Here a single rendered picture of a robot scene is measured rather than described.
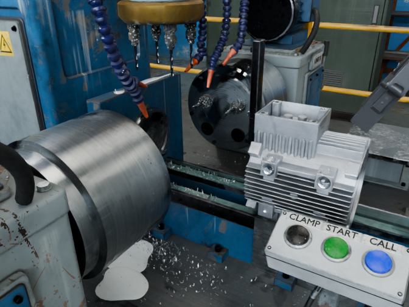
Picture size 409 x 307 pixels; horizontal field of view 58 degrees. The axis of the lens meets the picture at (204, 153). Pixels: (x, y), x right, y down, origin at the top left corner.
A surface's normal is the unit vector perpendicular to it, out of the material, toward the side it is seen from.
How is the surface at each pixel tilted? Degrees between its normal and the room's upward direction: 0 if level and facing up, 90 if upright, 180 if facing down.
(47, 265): 89
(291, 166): 0
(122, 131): 28
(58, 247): 89
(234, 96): 90
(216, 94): 90
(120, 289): 0
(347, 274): 23
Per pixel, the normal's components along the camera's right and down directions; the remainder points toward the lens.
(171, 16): 0.33, 0.40
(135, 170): 0.72, -0.29
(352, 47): -0.51, 0.37
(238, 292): -0.01, -0.90
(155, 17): -0.05, 0.44
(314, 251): -0.22, -0.68
